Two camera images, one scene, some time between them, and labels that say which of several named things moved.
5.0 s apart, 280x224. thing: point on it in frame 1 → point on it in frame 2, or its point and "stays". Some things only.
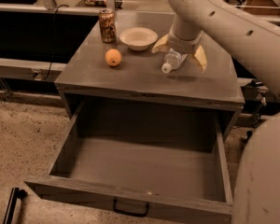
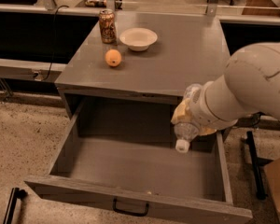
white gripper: x=184 y=45 → x=201 y=106
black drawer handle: x=141 y=215 stays
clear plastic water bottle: x=173 y=61 → x=185 y=133
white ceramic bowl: x=138 y=38 stays
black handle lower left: x=16 y=193 stays
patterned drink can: x=107 y=25 stays
